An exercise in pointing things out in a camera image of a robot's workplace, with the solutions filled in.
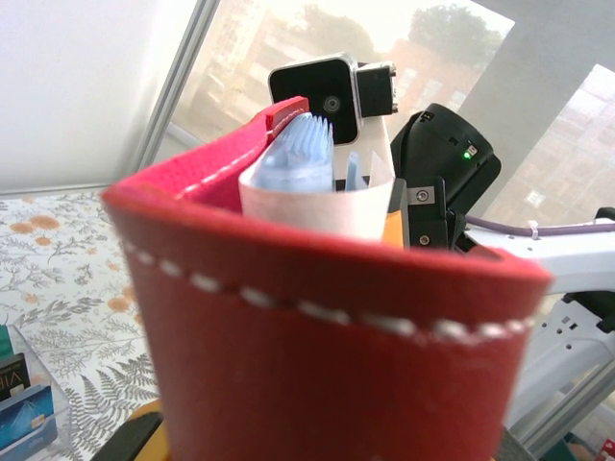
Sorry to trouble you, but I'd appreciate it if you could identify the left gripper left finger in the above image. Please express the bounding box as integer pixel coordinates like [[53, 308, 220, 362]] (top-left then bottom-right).
[[93, 406, 170, 461]]

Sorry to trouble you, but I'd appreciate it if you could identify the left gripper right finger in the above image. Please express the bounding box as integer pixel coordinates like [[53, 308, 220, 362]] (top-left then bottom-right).
[[496, 425, 533, 461]]

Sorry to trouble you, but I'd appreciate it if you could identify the red leather card holder wallet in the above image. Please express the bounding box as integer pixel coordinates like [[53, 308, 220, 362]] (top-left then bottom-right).
[[100, 94, 554, 461]]

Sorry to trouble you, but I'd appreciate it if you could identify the blue card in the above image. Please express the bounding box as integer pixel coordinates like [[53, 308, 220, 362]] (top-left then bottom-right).
[[0, 383, 58, 450]]

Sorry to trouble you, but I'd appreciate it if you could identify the black card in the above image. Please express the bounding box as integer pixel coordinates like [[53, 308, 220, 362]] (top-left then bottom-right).
[[0, 352, 34, 403]]

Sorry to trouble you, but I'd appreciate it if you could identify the floral table mat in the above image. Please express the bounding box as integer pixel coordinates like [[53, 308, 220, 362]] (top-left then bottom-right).
[[0, 190, 167, 461]]

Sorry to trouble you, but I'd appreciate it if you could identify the long aluminium base rail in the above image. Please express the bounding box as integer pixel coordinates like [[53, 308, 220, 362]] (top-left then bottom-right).
[[504, 359, 615, 448]]

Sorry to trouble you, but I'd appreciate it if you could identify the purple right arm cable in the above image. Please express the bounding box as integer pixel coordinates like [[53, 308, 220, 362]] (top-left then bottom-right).
[[463, 214, 615, 240]]

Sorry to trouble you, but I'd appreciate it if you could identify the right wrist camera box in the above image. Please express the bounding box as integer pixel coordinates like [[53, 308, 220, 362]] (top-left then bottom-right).
[[267, 56, 362, 146]]

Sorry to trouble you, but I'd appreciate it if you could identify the aluminium frame post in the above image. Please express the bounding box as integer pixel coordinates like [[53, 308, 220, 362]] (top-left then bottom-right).
[[128, 0, 223, 182]]

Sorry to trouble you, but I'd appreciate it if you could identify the aluminium frame rail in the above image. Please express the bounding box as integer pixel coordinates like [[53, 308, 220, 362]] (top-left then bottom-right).
[[0, 183, 114, 197]]

